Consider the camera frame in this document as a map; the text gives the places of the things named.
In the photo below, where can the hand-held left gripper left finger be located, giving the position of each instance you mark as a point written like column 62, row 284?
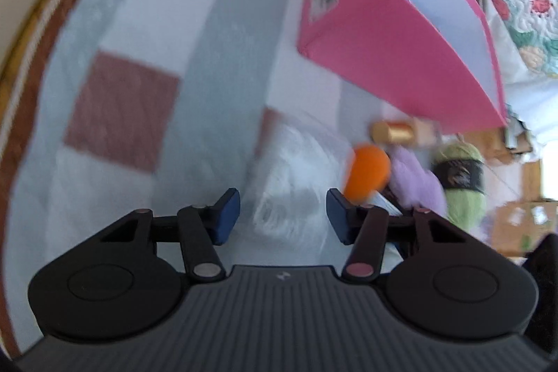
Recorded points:
column 229, row 215

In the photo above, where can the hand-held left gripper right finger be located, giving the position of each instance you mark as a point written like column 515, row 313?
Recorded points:
column 338, row 219

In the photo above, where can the white packet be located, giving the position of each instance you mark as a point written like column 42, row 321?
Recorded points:
column 386, row 202

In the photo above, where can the clear box of floss picks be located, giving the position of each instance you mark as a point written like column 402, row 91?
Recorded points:
column 292, row 163

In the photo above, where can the purple plush toy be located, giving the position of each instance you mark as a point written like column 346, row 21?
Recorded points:
column 414, row 180

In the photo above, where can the green yarn skein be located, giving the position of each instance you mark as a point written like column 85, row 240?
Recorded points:
column 466, row 202

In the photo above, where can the pink cardboard box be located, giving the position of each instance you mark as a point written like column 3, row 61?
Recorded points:
column 348, row 27

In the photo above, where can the orange ball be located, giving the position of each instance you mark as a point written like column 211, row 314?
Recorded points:
column 368, row 171

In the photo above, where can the gold thread spool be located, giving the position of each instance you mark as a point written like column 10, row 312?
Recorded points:
column 392, row 131

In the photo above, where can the checkered blanket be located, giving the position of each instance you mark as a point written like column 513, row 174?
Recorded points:
column 130, row 106

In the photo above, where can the brown wooden frame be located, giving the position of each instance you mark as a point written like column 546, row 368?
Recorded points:
column 11, row 224

